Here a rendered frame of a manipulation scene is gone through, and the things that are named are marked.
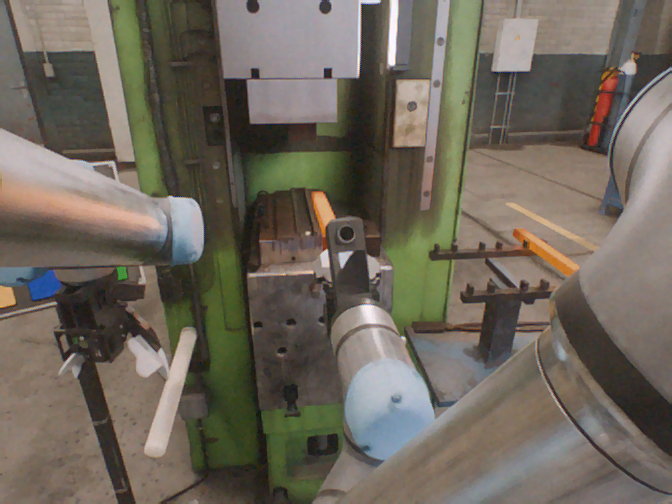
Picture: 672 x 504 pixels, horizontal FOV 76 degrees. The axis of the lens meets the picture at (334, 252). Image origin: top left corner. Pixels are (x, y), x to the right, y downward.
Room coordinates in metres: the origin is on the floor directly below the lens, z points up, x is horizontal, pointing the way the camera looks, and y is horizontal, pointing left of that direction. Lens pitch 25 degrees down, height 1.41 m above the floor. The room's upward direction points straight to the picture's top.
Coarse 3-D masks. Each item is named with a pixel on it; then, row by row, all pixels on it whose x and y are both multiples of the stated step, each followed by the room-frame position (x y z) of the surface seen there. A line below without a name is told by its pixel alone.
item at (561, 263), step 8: (520, 232) 1.07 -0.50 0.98; (528, 232) 1.07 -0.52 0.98; (520, 240) 1.06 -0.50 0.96; (528, 240) 1.03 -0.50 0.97; (536, 240) 1.02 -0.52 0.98; (536, 248) 0.99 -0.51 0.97; (544, 248) 0.97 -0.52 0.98; (552, 248) 0.97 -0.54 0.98; (544, 256) 0.95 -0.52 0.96; (552, 256) 0.92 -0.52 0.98; (560, 256) 0.92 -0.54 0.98; (552, 264) 0.92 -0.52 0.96; (560, 264) 0.89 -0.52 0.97; (568, 264) 0.88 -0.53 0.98; (576, 264) 0.88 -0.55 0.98; (568, 272) 0.86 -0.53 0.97
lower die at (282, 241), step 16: (288, 192) 1.41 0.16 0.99; (272, 208) 1.27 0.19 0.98; (288, 208) 1.24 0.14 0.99; (272, 224) 1.13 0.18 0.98; (288, 224) 1.10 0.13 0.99; (272, 240) 1.02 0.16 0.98; (288, 240) 1.02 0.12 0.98; (304, 240) 1.02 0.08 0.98; (320, 240) 1.03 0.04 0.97; (272, 256) 1.01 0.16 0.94; (288, 256) 1.02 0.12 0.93; (304, 256) 1.02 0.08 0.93
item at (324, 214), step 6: (318, 192) 0.96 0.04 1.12; (312, 198) 0.94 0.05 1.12; (318, 198) 0.90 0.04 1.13; (324, 198) 0.90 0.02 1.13; (318, 204) 0.85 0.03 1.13; (324, 204) 0.85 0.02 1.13; (318, 210) 0.81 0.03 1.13; (324, 210) 0.81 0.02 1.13; (330, 210) 0.81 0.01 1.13; (318, 216) 0.81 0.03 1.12; (324, 216) 0.77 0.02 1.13; (330, 216) 0.76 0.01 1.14; (324, 222) 0.73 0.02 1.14; (324, 228) 0.70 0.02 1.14; (324, 234) 0.69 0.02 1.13; (324, 240) 0.63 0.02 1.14; (324, 246) 0.63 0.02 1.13
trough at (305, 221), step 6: (300, 192) 1.42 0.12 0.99; (300, 198) 1.35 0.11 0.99; (306, 198) 1.32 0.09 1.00; (300, 204) 1.29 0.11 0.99; (306, 204) 1.28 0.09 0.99; (300, 210) 1.23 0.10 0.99; (306, 210) 1.23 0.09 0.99; (300, 216) 1.18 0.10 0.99; (306, 216) 1.18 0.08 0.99; (300, 222) 1.13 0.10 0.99; (306, 222) 1.13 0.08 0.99; (300, 228) 1.09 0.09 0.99; (306, 228) 1.08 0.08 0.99; (312, 228) 1.07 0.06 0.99; (306, 234) 1.04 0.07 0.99; (312, 234) 1.04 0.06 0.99
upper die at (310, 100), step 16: (256, 80) 1.01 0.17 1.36; (272, 80) 1.02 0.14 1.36; (288, 80) 1.02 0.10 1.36; (304, 80) 1.03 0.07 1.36; (320, 80) 1.03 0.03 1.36; (336, 80) 1.04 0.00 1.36; (256, 96) 1.01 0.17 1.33; (272, 96) 1.02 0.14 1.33; (288, 96) 1.02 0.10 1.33; (304, 96) 1.03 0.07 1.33; (320, 96) 1.03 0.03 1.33; (336, 96) 1.04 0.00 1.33; (256, 112) 1.01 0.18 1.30; (272, 112) 1.02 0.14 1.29; (288, 112) 1.02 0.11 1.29; (304, 112) 1.03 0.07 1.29; (320, 112) 1.03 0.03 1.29; (336, 112) 1.04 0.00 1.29
